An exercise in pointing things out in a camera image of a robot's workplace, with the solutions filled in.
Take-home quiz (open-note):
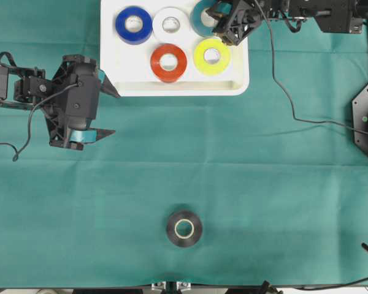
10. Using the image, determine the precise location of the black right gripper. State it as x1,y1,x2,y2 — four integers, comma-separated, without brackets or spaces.
206,1,261,46

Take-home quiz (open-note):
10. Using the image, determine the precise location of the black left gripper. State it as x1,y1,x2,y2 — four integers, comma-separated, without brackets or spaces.
44,55,120,151

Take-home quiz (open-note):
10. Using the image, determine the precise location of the green tape roll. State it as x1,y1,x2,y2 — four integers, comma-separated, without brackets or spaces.
190,0,218,37

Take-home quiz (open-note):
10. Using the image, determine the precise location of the white tape roll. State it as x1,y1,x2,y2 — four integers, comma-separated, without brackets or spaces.
153,7,191,44

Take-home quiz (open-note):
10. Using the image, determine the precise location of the yellow tape roll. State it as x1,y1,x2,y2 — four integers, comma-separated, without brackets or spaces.
193,39,231,76

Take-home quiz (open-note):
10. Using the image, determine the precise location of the red tape roll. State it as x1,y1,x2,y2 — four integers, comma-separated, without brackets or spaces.
150,43,187,83

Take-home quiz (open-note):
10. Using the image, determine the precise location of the blue tape roll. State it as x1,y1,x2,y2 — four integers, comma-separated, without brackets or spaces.
115,6,153,45

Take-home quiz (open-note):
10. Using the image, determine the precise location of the black tape roll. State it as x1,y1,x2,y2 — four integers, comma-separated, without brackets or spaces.
166,210,203,248

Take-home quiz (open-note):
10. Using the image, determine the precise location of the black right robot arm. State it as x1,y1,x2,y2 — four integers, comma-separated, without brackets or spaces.
205,1,368,46

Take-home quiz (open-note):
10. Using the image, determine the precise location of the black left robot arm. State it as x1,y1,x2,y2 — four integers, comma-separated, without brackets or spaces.
0,51,120,151

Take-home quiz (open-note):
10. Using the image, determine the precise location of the white plastic case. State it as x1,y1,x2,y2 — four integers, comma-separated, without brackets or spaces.
100,0,250,97

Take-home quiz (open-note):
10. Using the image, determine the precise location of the green table cloth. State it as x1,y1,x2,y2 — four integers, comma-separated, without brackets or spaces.
0,0,368,290

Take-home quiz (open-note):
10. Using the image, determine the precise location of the metal table clamp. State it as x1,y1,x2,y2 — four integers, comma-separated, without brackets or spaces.
151,281,191,293

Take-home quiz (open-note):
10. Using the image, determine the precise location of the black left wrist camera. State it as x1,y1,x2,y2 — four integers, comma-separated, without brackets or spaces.
58,63,101,130

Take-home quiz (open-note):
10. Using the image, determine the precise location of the black left camera cable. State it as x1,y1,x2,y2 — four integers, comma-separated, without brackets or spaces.
0,81,83,162

